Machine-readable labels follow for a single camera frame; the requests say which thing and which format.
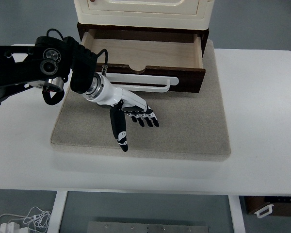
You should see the white table leg left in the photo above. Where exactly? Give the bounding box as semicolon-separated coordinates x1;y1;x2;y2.
47;191;68;233

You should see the white table leg right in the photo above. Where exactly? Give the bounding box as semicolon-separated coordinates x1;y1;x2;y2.
228;195;246;233

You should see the dark wooden drawer housing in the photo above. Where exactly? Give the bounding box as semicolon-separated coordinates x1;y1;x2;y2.
77;23;209;52

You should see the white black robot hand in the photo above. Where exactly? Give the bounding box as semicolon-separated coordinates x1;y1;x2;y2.
82;73;159;152

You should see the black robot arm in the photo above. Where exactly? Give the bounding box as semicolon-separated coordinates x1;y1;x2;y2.
0;35;159;151

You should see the brown box white handle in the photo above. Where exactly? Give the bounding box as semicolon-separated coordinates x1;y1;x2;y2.
244;196;291;218

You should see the cream plastic cabinet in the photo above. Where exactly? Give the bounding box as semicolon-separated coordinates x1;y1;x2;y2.
74;0;215;30

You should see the dark wooden drawer white handle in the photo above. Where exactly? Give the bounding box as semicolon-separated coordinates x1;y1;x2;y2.
81;29;206;93

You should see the white cable on floor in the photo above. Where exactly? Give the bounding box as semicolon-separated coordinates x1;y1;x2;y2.
0;206;52;233

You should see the white table leg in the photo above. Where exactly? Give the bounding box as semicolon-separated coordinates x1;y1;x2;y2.
228;195;246;233
47;191;68;233

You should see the beige foam mat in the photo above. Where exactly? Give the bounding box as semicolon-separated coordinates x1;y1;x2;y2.
50;41;231;161

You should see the white charger adapter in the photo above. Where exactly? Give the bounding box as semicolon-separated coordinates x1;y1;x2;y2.
0;222;20;233

